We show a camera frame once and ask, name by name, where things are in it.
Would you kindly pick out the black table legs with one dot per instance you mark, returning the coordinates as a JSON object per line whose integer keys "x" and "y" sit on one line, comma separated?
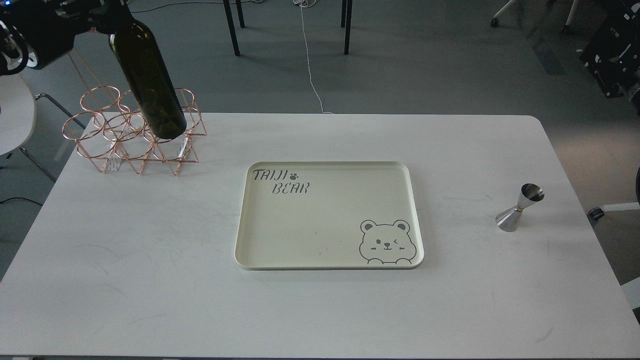
{"x": 345, "y": 23}
{"x": 232, "y": 25}

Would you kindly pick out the steel double jigger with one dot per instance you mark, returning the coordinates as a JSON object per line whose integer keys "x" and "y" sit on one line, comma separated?
{"x": 529, "y": 194}

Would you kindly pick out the copper wire bottle rack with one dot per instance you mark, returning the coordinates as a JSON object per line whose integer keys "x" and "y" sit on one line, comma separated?
{"x": 111, "y": 131}

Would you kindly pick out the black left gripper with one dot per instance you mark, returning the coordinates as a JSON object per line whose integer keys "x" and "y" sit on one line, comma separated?
{"x": 35, "y": 33}

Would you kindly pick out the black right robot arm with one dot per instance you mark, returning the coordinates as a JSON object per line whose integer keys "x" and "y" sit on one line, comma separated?
{"x": 628, "y": 78}

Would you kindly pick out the black table legs left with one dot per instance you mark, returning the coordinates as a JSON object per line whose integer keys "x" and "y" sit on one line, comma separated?
{"x": 232, "y": 25}

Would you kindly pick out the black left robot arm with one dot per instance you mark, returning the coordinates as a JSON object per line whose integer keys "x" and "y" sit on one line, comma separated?
{"x": 35, "y": 33}

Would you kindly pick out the cream bear serving tray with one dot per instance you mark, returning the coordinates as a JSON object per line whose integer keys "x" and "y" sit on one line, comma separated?
{"x": 325, "y": 215}

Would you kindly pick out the dark green wine bottle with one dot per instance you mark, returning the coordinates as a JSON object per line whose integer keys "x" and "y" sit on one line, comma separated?
{"x": 136, "y": 49}

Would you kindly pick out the black equipment case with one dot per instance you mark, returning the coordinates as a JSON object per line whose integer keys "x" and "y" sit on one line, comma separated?
{"x": 616, "y": 35}

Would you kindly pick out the black table legs right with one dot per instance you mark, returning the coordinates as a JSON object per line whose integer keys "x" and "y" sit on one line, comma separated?
{"x": 345, "y": 23}

